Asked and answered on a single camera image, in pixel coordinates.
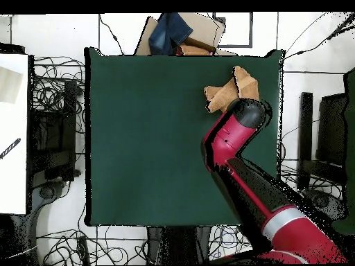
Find folded tan towel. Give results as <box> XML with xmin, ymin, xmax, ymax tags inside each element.
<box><xmin>178</xmin><ymin>43</ymin><xmax>213</xmax><ymax>56</ymax></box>

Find dark green hanging cloth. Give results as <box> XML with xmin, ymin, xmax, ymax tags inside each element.
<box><xmin>329</xmin><ymin>67</ymin><xmax>355</xmax><ymax>236</ymax></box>

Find dark green table cloth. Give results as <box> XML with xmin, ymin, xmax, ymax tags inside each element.
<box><xmin>83</xmin><ymin>46</ymin><xmax>286</xmax><ymax>228</ymax></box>

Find black device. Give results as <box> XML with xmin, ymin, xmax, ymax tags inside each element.
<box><xmin>0</xmin><ymin>42</ymin><xmax>26</xmax><ymax>55</ymax></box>

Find grey rectangular frame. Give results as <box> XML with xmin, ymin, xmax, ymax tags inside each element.
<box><xmin>211</xmin><ymin>12</ymin><xmax>254</xmax><ymax>48</ymax></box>

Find dark brown cloth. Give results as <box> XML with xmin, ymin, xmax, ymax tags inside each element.
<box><xmin>182</xmin><ymin>37</ymin><xmax>217</xmax><ymax>54</ymax></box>

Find cardboard box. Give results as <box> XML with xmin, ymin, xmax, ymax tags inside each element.
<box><xmin>134</xmin><ymin>12</ymin><xmax>238</xmax><ymax>57</ymax></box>

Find white table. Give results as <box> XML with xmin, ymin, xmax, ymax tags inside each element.
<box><xmin>0</xmin><ymin>53</ymin><xmax>29</xmax><ymax>215</ymax></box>

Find black frame stand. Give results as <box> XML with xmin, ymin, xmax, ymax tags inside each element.
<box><xmin>296</xmin><ymin>91</ymin><xmax>349</xmax><ymax>192</ymax></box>

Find beige box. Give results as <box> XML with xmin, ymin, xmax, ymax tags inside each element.
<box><xmin>0</xmin><ymin>65</ymin><xmax>24</xmax><ymax>105</ymax></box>

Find tan terry towel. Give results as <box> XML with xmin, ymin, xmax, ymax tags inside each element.
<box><xmin>203</xmin><ymin>65</ymin><xmax>260</xmax><ymax>114</ymax></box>

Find blue jeans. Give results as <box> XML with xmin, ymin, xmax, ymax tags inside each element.
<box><xmin>148</xmin><ymin>12</ymin><xmax>194</xmax><ymax>55</ymax></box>

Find black power strip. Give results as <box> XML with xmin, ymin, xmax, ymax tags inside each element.
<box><xmin>77</xmin><ymin>235</ymin><xmax>91</xmax><ymax>265</ymax></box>

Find black equipment stand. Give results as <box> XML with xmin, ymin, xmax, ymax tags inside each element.
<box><xmin>28</xmin><ymin>80</ymin><xmax>81</xmax><ymax>184</ymax></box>

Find black cable with plug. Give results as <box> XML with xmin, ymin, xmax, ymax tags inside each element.
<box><xmin>284</xmin><ymin>12</ymin><xmax>355</xmax><ymax>60</ymax></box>

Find thin black cable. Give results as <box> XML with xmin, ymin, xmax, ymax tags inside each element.
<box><xmin>98</xmin><ymin>13</ymin><xmax>125</xmax><ymax>55</ymax></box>

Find black chair base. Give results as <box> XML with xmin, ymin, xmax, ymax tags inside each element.
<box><xmin>304</xmin><ymin>188</ymin><xmax>349</xmax><ymax>222</ymax></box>

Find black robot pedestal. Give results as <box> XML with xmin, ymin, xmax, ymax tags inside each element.
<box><xmin>146</xmin><ymin>225</ymin><xmax>213</xmax><ymax>265</ymax></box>

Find black striped tool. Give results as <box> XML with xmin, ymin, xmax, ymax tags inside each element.
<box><xmin>0</xmin><ymin>137</ymin><xmax>22</xmax><ymax>160</ymax></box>

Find grey chair base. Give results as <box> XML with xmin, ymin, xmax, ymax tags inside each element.
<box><xmin>8</xmin><ymin>179</ymin><xmax>67</xmax><ymax>265</ymax></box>

